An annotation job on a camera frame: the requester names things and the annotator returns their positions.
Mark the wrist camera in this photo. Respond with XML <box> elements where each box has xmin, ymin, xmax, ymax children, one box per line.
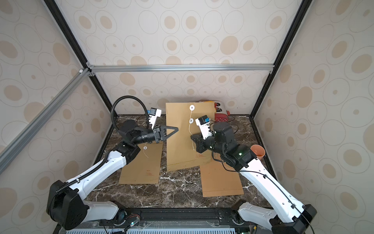
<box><xmin>148</xmin><ymin>108</ymin><xmax>162</xmax><ymax>129</ymax></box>
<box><xmin>195</xmin><ymin>115</ymin><xmax>212</xmax><ymax>140</ymax></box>

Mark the back aluminium rail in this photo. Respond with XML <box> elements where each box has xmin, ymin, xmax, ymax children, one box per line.
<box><xmin>89</xmin><ymin>63</ymin><xmax>275</xmax><ymax>73</ymax></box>

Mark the envelope white string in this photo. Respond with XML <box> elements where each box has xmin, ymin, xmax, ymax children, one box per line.
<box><xmin>188</xmin><ymin>105</ymin><xmax>196</xmax><ymax>151</ymax></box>

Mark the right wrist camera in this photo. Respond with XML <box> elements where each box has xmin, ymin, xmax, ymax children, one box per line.
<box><xmin>195</xmin><ymin>115</ymin><xmax>212</xmax><ymax>140</ymax></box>

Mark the pink cup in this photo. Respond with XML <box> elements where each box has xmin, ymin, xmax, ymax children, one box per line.
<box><xmin>250</xmin><ymin>144</ymin><xmax>266</xmax><ymax>160</ymax></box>

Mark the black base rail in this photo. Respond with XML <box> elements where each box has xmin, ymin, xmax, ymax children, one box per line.
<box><xmin>58</xmin><ymin>207</ymin><xmax>306</xmax><ymax>234</ymax></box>

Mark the aluminium rail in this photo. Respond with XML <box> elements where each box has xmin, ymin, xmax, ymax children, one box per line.
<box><xmin>1</xmin><ymin>68</ymin><xmax>90</xmax><ymax>173</ymax></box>
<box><xmin>89</xmin><ymin>63</ymin><xmax>275</xmax><ymax>73</ymax></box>

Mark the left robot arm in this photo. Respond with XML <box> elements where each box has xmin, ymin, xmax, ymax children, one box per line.
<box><xmin>46</xmin><ymin>95</ymin><xmax>178</xmax><ymax>231</ymax></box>

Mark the red polka dot toaster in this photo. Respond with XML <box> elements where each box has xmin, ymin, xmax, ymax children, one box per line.
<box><xmin>214</xmin><ymin>101</ymin><xmax>230</xmax><ymax>122</ymax></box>

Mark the brown file envelope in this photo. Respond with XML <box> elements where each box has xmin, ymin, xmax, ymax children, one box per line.
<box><xmin>166</xmin><ymin>102</ymin><xmax>215</xmax><ymax>171</ymax></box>
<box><xmin>200</xmin><ymin>161</ymin><xmax>244</xmax><ymax>198</ymax></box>
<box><xmin>119</xmin><ymin>143</ymin><xmax>163</xmax><ymax>185</ymax></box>

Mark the left aluminium rail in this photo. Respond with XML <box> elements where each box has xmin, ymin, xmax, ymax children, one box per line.
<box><xmin>1</xmin><ymin>68</ymin><xmax>90</xmax><ymax>173</ymax></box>

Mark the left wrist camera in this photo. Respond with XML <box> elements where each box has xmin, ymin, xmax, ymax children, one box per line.
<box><xmin>148</xmin><ymin>108</ymin><xmax>162</xmax><ymax>129</ymax></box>

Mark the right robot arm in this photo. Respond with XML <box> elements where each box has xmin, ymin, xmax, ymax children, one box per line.
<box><xmin>191</xmin><ymin>117</ymin><xmax>317</xmax><ymax>234</ymax></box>

